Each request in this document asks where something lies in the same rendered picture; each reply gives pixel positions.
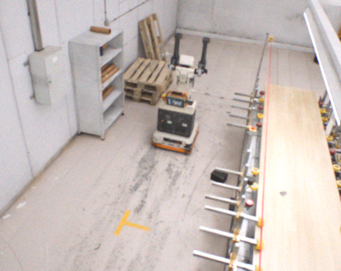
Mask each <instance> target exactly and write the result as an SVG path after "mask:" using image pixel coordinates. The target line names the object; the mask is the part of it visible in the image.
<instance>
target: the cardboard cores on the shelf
mask: <svg viewBox="0 0 341 271"><path fill-rule="evenodd" d="M102 46H103V49H104V48H105V47H107V44H106V43H105V44H103V45H102ZM118 71H119V67H117V66H116V65H115V64H111V65H108V64H107V63H106V64H104V65H103V66H102V67H101V84H103V83H104V82H106V81H107V79H109V78H110V77H111V76H112V75H113V74H115V73H117V72H118ZM113 89H114V87H113V86H112V85H111V86H109V87H107V86H106V87H105V88H104V89H103V90H102V101H103V100H104V99H105V98H106V97H107V95H108V94H109V93H111V92H112V90H113Z"/></svg>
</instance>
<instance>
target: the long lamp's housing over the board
mask: <svg viewBox="0 0 341 271"><path fill-rule="evenodd" d="M304 15H306V18H307V21H308V25H309V28H310V32H311V35H312V38H313V41H314V45H315V48H316V50H317V54H318V57H319V60H320V63H321V66H322V70H323V74H324V77H325V80H326V82H327V85H328V88H329V92H330V95H331V99H332V102H333V105H334V108H335V112H336V114H337V117H338V120H339V126H338V129H341V81H340V78H339V76H338V74H337V71H336V68H335V67H334V65H333V62H332V59H331V56H330V54H329V51H328V48H327V46H326V44H325V42H324V39H323V37H322V35H321V32H320V29H319V27H318V24H317V21H316V19H315V17H314V15H313V13H312V10H311V8H307V9H306V10H305V11H304Z"/></svg>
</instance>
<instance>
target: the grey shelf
mask: <svg viewBox="0 0 341 271"><path fill-rule="evenodd" d="M97 26H98V27H105V28H110V29H111V33H110V34H105V33H98V32H91V31H90V29H89V30H88V31H87V32H85V33H82V34H81V35H79V36H77V37H76V38H73V39H72V40H70V41H69V48H70V59H71V66H72V77H73V88H74V98H75V104H76V115H77V126H78V135H81V133H80V132H85V133H90V134H95V135H98V136H100V135H101V140H104V133H105V132H106V130H107V129H108V127H109V126H110V125H111V124H112V123H113V122H114V121H115V120H116V119H117V117H118V116H119V115H120V114H121V113H122V115H124V59H123V29H122V28H115V27H108V26H101V25H97ZM105 43H106V44H107V47H105V48H104V49H103V56H100V47H101V46H102V45H103V44H105ZM121 43H122V46H121ZM121 52H122V61H121ZM106 63H107V64H108V65H111V64H115V65H116V66H117V67H119V71H118V72H117V73H115V74H113V75H112V76H111V77H110V78H109V79H107V81H106V82H104V83H103V84H101V67H102V66H103V65H104V64H106ZM97 75H98V78H97ZM111 85H112V86H113V87H114V89H113V90H112V92H111V93H109V94H108V95H107V97H106V98H105V99H104V100H103V101H102V90H103V89H104V88H105V87H106V86H107V87H109V86H111ZM98 95H99V98H98ZM77 104H78V105H77Z"/></svg>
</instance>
